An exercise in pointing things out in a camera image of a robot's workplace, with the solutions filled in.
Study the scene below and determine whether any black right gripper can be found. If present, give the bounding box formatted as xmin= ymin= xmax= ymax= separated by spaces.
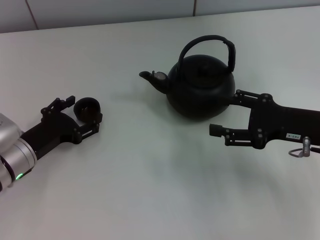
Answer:
xmin=209 ymin=89 xmax=320 ymax=150

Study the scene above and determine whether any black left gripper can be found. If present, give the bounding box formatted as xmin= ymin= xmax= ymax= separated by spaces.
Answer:
xmin=19 ymin=95 xmax=104 ymax=161

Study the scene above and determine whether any small black teacup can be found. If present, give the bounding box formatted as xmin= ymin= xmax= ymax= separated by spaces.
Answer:
xmin=73 ymin=96 xmax=103 ymax=123

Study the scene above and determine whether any black round teapot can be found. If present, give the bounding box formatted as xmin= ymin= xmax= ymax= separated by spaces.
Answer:
xmin=138 ymin=34 xmax=237 ymax=123

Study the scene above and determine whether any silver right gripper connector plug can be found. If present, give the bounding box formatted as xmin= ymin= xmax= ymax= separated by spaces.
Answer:
xmin=301 ymin=136 xmax=312 ymax=158

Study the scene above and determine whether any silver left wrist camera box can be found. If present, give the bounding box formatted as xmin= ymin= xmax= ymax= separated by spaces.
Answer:
xmin=0 ymin=112 xmax=22 ymax=151

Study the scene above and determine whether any thin right gripper cable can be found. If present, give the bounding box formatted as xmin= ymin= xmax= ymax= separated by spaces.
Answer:
xmin=287 ymin=147 xmax=320 ymax=158

